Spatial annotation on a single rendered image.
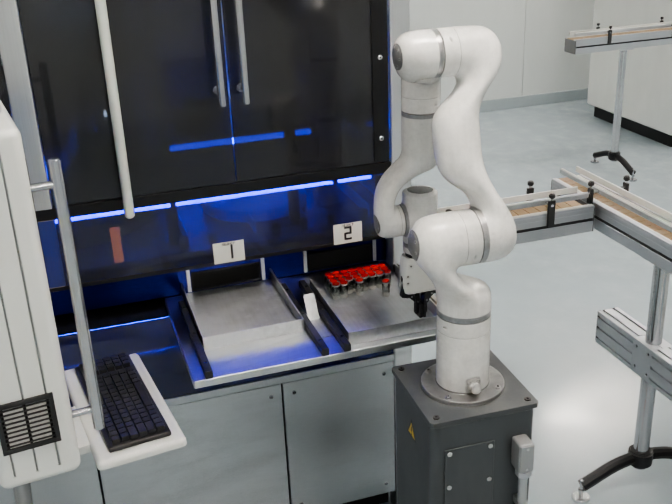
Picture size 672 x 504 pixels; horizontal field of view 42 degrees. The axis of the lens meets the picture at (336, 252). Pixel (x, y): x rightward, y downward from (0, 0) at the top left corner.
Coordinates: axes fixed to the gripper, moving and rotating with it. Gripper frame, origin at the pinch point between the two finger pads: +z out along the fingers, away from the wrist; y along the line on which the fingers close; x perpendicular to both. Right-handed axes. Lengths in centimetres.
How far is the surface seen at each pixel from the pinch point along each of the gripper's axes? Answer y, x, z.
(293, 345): 32.7, -3.4, 5.4
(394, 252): -7.1, -35.3, -0.6
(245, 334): 43.3, -9.4, 3.1
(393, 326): 8.2, 2.0, 2.5
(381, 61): -4, -35, -56
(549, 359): -105, -105, 92
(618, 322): -86, -36, 38
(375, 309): 7.2, -13.5, 5.1
